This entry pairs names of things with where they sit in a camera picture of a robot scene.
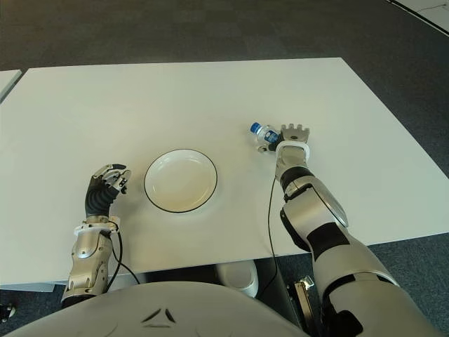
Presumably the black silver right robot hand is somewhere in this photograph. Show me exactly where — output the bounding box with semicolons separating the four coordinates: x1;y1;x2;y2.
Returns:
257;122;312;154

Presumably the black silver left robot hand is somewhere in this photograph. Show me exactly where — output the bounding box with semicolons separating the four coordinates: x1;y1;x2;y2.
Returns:
86;163;132;218

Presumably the clear water bottle blue cap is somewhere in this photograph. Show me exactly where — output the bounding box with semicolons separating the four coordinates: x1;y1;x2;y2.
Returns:
249;121;281;148

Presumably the white plate with black rim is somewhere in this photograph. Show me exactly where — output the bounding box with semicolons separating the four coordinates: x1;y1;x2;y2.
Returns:
143;149;219;214

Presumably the grey robot torso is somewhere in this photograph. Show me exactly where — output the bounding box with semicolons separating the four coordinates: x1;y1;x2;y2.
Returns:
6;280;306;337

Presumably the black stand with caster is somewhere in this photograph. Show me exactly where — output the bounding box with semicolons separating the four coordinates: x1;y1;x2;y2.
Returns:
0;301;18;322

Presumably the neighbouring white table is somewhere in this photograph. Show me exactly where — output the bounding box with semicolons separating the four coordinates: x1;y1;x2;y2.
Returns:
0;69;24;103

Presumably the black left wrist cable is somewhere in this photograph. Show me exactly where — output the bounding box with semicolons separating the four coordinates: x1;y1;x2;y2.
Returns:
107;230;141;292

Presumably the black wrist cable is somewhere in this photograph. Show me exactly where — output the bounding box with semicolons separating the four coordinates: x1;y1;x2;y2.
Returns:
257;175;281;301
107;230;141;292

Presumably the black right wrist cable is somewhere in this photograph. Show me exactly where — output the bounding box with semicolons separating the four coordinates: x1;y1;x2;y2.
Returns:
257;175;281;301

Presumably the silver cylindrical pedestal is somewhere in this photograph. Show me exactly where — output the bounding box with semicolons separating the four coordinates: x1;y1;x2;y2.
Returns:
215;261;260;299

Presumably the metal floor bracket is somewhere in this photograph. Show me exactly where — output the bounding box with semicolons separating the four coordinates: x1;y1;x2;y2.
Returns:
286;275;316;334

